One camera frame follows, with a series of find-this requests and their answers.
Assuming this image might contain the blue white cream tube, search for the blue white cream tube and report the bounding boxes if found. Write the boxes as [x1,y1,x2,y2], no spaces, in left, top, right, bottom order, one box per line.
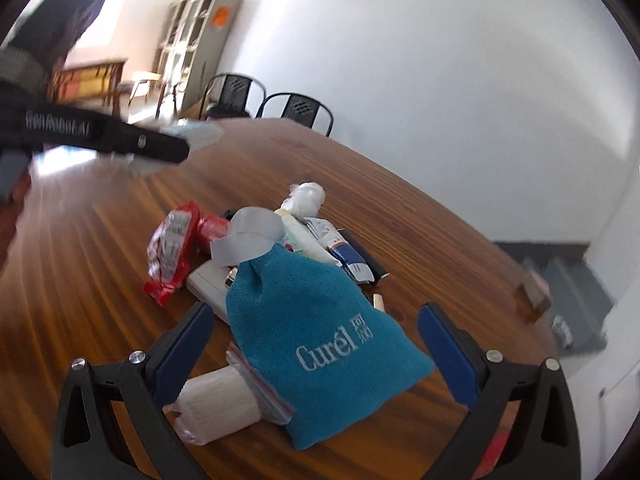
[304,218,374,284]

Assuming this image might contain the teal Curel drawstring pouch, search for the teal Curel drawstring pouch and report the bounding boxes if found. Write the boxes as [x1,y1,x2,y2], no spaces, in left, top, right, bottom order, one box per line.
[210,207,435,451]

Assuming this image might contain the red white snack packet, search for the red white snack packet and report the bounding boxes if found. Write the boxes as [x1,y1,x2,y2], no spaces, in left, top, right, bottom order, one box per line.
[143,202,201,307]

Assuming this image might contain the white bandage roll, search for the white bandage roll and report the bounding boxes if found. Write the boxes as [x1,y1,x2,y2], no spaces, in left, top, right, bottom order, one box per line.
[164,344,295,445]

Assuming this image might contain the red storage box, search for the red storage box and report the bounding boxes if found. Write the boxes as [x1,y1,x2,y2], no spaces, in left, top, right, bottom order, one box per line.
[472,431,509,480]

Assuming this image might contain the beige storage cabinet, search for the beige storage cabinet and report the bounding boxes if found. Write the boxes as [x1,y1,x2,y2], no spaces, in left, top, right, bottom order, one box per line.
[152,0,242,112]

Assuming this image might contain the grey staircase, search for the grey staircase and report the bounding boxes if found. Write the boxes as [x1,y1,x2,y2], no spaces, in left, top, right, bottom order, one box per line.
[497,242,614,356]

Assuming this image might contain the black flat case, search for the black flat case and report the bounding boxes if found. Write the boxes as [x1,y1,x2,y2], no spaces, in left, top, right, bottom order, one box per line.
[337,228,390,286]

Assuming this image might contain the white crumpled plastic bag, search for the white crumpled plastic bag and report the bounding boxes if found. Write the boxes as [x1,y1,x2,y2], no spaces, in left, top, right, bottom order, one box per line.
[281,182,326,220]

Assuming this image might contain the card deck on table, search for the card deck on table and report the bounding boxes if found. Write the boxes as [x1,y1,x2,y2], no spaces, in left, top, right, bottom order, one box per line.
[514,269,552,324]

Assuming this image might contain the small red box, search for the small red box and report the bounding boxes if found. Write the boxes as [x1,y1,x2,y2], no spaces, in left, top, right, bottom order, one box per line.
[196,214,229,252]

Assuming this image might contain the black metal chair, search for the black metal chair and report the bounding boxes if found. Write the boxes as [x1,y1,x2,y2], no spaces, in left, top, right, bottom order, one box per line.
[256,92,334,138]
[198,73,267,120]

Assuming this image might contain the person's left hand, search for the person's left hand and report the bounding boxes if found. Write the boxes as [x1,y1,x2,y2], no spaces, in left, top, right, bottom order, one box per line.
[0,171,32,271]

